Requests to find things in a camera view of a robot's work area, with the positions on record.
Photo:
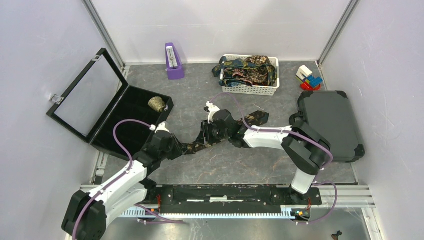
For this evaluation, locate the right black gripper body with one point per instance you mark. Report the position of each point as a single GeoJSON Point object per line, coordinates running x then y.
{"type": "Point", "coordinates": [211, 131]}

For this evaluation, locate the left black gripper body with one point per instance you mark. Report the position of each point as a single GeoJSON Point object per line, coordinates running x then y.
{"type": "Point", "coordinates": [173, 151]}

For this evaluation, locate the black gold floral tie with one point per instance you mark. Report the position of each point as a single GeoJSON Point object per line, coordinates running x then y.
{"type": "Point", "coordinates": [198, 145]}

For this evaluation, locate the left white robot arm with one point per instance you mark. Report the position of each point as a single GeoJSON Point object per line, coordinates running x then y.
{"type": "Point", "coordinates": [90, 213]}

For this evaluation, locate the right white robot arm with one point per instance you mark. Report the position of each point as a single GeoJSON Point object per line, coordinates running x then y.
{"type": "Point", "coordinates": [307, 149]}

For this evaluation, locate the pile of patterned ties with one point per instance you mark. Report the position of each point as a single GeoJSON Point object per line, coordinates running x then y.
{"type": "Point", "coordinates": [256, 70]}

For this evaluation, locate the rolled gold tie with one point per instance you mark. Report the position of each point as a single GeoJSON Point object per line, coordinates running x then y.
{"type": "Point", "coordinates": [157, 104]}

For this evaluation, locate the white perforated basket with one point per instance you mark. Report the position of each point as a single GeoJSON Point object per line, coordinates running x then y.
{"type": "Point", "coordinates": [254, 90]}

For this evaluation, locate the purple metronome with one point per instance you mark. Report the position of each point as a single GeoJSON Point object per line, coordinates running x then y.
{"type": "Point", "coordinates": [174, 66]}

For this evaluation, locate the black display box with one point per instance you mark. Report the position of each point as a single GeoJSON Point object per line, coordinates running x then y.
{"type": "Point", "coordinates": [99, 98]}

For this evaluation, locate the colourful toy blocks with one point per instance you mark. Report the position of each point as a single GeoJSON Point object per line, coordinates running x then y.
{"type": "Point", "coordinates": [307, 81]}

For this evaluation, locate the dark grey hard case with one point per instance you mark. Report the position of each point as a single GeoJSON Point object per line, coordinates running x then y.
{"type": "Point", "coordinates": [330, 113]}

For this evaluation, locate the small black knob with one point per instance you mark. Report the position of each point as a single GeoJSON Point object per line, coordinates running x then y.
{"type": "Point", "coordinates": [336, 235]}

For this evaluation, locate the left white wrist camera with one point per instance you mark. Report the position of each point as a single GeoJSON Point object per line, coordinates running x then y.
{"type": "Point", "coordinates": [160, 127]}

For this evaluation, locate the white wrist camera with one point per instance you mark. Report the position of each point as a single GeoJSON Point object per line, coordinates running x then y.
{"type": "Point", "coordinates": [211, 109]}
{"type": "Point", "coordinates": [160, 127]}

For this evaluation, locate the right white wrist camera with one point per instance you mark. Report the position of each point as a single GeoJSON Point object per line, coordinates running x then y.
{"type": "Point", "coordinates": [211, 109]}

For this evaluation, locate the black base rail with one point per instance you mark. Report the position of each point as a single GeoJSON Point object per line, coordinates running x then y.
{"type": "Point", "coordinates": [229, 198]}

